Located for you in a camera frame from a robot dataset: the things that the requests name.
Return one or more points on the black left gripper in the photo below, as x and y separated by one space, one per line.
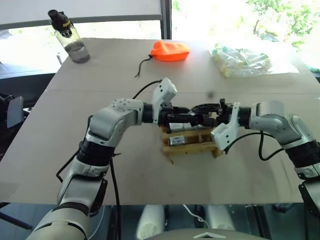
167 114

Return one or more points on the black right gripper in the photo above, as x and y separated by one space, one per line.
223 113

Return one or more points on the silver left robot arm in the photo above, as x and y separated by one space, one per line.
107 125

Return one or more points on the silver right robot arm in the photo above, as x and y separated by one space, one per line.
272 120

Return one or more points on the wooden tray with parts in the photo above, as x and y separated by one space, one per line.
190 150

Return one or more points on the clear plastic bag of items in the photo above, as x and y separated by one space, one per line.
240 62

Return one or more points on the orange fabric pouch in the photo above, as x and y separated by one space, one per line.
170 51

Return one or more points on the white rounded robot leg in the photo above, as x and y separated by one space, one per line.
151 222
220 217

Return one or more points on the green object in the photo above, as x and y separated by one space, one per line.
314 68

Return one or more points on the grey robot torso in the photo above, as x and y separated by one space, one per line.
200 235

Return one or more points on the clear water bottle black cap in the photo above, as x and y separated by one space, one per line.
75 48

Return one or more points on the dark chair with grey panel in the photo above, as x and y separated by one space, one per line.
15 111

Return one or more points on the small silver camera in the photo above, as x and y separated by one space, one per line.
178 126
177 140

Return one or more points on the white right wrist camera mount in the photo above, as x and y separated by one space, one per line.
226 132

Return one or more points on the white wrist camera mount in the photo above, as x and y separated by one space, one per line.
226 132
163 93

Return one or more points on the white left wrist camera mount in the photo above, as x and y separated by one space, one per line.
163 93

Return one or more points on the dark window frame post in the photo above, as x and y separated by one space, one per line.
166 18

